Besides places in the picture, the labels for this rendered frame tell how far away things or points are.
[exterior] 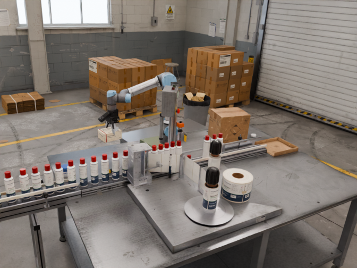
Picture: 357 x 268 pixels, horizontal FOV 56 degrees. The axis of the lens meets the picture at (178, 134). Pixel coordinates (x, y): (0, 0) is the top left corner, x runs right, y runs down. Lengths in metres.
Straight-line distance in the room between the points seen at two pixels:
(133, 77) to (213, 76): 1.48
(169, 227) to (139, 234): 0.17
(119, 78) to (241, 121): 3.13
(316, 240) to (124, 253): 1.86
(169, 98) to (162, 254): 1.07
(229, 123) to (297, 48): 4.12
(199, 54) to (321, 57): 2.22
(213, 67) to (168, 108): 3.95
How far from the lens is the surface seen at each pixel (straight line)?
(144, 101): 6.21
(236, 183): 2.17
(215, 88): 6.31
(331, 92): 6.67
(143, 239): 1.97
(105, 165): 2.32
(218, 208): 2.14
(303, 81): 6.92
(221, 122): 3.01
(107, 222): 2.10
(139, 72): 6.00
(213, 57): 6.25
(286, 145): 3.34
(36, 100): 6.58
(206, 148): 2.67
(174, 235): 1.93
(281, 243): 3.08
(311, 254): 3.07
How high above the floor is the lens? 2.11
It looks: 23 degrees down
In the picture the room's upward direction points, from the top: 3 degrees clockwise
